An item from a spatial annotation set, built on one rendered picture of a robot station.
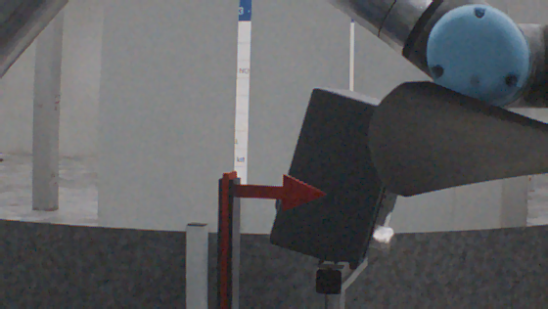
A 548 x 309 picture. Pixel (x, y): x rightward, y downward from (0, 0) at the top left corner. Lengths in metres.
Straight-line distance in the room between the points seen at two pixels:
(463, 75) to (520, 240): 1.94
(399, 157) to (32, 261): 1.92
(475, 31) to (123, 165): 6.45
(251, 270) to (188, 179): 4.60
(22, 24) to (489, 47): 0.50
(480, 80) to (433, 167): 0.09
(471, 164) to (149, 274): 1.80
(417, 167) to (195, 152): 6.31
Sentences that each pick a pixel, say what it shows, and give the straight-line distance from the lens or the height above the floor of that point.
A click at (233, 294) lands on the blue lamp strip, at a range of 0.74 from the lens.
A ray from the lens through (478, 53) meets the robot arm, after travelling 0.80.
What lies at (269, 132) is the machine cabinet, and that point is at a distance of 6.89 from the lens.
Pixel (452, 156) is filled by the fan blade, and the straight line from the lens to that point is 0.71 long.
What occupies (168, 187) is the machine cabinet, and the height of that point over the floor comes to 0.68.
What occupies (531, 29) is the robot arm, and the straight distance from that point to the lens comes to 0.96.
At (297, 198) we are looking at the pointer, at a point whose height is 1.18.
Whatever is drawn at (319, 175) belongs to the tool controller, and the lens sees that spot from 1.30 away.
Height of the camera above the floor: 1.24
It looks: 3 degrees down
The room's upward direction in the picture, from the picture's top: 1 degrees clockwise
